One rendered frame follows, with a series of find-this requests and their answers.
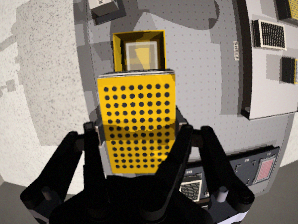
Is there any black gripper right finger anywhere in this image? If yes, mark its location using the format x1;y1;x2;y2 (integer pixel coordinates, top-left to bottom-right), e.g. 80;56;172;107
138;105;255;224

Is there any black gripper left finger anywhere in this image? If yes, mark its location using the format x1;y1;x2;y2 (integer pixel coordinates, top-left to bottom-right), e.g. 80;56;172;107
20;115;112;224

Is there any grey metal work table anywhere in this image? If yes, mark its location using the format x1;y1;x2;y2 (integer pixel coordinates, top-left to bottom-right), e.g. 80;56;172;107
85;0;290;194

